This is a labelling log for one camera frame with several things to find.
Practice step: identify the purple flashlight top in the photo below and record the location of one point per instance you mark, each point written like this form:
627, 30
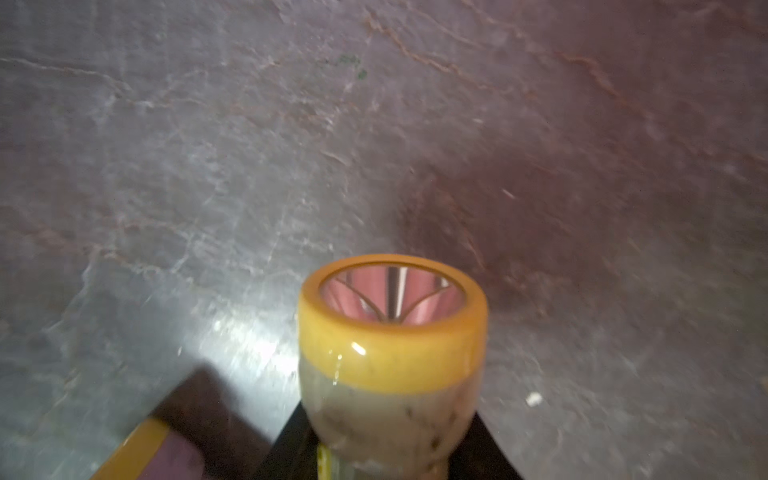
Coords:
153, 451

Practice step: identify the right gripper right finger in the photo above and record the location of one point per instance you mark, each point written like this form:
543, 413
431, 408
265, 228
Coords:
479, 457

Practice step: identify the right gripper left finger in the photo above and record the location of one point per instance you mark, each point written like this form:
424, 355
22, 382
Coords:
294, 454

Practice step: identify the green flashlight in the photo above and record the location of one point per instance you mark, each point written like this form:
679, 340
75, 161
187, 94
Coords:
391, 357

